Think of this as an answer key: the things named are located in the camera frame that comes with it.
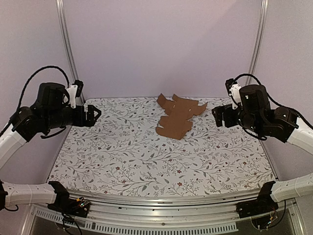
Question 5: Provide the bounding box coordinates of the brown cardboard box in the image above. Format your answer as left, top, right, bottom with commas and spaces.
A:
156, 94, 207, 140

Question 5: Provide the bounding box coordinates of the aluminium frame post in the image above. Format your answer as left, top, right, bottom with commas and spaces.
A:
55, 0, 85, 103
248, 0, 269, 74

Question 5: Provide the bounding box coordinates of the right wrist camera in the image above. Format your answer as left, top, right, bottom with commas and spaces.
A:
225, 78, 242, 110

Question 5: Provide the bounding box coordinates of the left aluminium frame post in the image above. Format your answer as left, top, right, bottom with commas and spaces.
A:
55, 0, 85, 103

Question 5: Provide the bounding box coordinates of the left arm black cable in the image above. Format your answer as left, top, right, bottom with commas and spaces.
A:
15, 65, 70, 116

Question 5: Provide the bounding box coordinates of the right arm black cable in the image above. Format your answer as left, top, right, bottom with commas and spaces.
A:
233, 73, 313, 128

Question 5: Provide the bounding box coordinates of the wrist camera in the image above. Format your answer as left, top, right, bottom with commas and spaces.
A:
225, 78, 242, 110
64, 80, 84, 109

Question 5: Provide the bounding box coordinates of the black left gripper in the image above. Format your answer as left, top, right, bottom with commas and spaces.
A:
45, 104, 102, 130

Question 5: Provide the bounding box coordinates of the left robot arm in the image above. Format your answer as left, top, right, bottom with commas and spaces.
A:
0, 81, 102, 218

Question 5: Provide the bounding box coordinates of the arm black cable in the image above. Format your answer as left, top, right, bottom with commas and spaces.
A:
15, 65, 70, 116
233, 73, 313, 128

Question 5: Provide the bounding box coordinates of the floral patterned table mat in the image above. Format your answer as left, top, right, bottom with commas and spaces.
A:
49, 97, 276, 197

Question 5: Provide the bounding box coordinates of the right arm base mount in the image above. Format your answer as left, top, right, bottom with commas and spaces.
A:
236, 181, 279, 218

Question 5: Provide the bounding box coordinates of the right aluminium frame post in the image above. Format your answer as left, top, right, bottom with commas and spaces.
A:
248, 0, 269, 74

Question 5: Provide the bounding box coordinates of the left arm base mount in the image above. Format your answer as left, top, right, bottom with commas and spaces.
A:
47, 181, 90, 218

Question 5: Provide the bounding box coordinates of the aluminium front rail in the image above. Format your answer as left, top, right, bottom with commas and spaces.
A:
22, 190, 305, 235

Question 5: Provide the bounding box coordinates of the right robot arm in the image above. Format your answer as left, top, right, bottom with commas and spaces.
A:
212, 84, 313, 216

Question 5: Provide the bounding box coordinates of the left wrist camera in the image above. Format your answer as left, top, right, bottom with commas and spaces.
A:
64, 80, 84, 109

